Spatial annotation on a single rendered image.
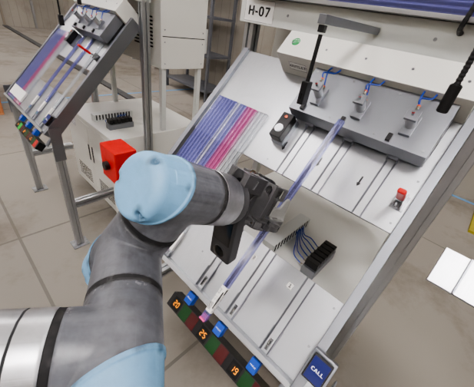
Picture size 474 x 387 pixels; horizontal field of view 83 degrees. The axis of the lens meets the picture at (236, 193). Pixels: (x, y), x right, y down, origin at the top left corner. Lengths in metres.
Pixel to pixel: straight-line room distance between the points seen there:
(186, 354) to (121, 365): 1.22
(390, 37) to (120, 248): 0.74
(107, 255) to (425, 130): 0.63
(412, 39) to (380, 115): 0.19
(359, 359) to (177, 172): 1.52
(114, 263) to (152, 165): 0.11
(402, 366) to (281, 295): 1.20
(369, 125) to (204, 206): 0.49
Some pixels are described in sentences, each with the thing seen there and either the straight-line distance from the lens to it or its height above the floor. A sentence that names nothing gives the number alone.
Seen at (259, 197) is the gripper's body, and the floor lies 1.09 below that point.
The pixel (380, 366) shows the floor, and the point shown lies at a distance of 1.73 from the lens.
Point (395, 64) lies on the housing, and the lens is 0.77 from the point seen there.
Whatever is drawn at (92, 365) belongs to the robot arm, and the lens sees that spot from 0.26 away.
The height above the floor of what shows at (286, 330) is 0.77.
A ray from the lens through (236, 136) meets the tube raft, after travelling 0.83.
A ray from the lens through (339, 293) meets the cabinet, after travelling 1.00.
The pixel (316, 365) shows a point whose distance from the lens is 0.62.
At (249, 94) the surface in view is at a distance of 0.93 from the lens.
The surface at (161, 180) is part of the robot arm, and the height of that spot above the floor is 1.19.
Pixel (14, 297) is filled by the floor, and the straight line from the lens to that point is 1.82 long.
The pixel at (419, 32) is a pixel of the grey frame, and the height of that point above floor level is 1.35.
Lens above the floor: 1.33
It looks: 33 degrees down
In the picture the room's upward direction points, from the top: 10 degrees clockwise
